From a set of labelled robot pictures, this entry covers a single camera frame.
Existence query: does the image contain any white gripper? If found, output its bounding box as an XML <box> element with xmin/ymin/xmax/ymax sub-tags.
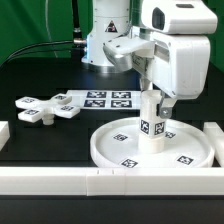
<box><xmin>132</xmin><ymin>33</ymin><xmax>210</xmax><ymax>118</ymax></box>

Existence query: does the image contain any white right fence bar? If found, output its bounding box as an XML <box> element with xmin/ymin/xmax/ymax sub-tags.
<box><xmin>203</xmin><ymin>122</ymin><xmax>224</xmax><ymax>168</ymax></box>

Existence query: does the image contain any white left fence bar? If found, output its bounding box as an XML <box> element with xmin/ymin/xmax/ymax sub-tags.
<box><xmin>0</xmin><ymin>121</ymin><xmax>10</xmax><ymax>151</ymax></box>

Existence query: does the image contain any white marker tag sheet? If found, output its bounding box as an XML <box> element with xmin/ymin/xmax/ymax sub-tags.
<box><xmin>67</xmin><ymin>90</ymin><xmax>141</xmax><ymax>110</ymax></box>

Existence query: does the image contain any white round table top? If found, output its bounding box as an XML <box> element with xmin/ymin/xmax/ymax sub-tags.
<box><xmin>90</xmin><ymin>117</ymin><xmax>215</xmax><ymax>168</ymax></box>

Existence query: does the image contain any black vertical cable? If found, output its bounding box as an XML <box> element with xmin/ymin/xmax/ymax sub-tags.
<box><xmin>71</xmin><ymin>0</ymin><xmax>83</xmax><ymax>43</ymax></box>

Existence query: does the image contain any white cross-shaped table base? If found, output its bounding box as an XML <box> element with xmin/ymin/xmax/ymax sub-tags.
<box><xmin>15</xmin><ymin>93</ymin><xmax>80</xmax><ymax>125</ymax></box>

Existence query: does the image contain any white fence bar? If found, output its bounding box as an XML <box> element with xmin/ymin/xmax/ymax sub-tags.
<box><xmin>0</xmin><ymin>121</ymin><xmax>10</xmax><ymax>151</ymax></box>
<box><xmin>203</xmin><ymin>122</ymin><xmax>224</xmax><ymax>168</ymax></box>
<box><xmin>0</xmin><ymin>167</ymin><xmax>224</xmax><ymax>196</ymax></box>

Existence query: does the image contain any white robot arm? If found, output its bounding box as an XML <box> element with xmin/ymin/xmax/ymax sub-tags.
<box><xmin>82</xmin><ymin>0</ymin><xmax>217</xmax><ymax>118</ymax></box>

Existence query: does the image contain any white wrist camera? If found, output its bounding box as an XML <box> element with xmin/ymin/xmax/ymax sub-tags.
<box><xmin>141</xmin><ymin>0</ymin><xmax>218</xmax><ymax>34</ymax></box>

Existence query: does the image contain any white front fence bar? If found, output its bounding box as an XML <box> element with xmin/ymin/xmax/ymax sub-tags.
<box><xmin>0</xmin><ymin>167</ymin><xmax>224</xmax><ymax>196</ymax></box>

